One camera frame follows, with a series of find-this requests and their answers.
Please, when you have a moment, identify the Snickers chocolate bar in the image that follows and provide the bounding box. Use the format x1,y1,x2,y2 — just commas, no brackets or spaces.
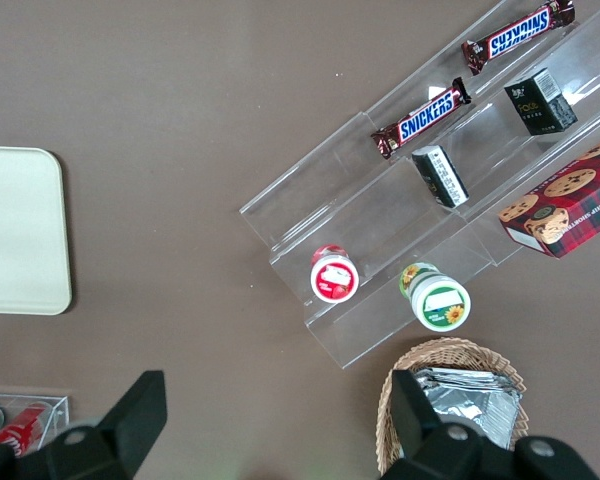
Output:
461,0,578,78
370,77,473,161

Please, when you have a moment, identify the red tartan cookie box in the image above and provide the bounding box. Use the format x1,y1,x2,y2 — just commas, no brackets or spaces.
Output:
498,128,600,260

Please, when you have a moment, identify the clear acrylic bottle rack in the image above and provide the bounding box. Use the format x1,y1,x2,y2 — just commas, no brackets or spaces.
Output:
0,392,71,459

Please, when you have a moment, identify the stack of aluminium foil trays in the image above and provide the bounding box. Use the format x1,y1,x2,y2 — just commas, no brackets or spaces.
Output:
412,367,525,451

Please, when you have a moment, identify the beige rectangular tray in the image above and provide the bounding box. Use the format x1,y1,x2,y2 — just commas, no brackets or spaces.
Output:
0,146,74,316

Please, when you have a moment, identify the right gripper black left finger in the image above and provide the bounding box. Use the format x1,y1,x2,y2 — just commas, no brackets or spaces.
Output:
0,369,169,480

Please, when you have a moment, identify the green lid yogurt cup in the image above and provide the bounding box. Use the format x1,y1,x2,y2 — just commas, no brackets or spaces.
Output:
397,262,472,334

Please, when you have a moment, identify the clear acrylic stepped display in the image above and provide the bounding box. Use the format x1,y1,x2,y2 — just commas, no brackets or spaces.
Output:
238,0,600,371

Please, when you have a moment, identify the light tan wicker basket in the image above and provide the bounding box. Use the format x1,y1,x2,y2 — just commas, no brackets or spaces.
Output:
376,337,532,477

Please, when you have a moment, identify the small black carton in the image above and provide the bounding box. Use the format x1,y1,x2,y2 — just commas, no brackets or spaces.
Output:
503,67,579,137
410,144,471,209

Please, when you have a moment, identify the red lid yogurt cup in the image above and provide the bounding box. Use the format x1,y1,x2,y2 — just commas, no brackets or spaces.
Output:
309,243,361,305

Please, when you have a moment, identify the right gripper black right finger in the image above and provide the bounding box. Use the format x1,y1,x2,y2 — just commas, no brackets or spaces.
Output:
378,368,600,480

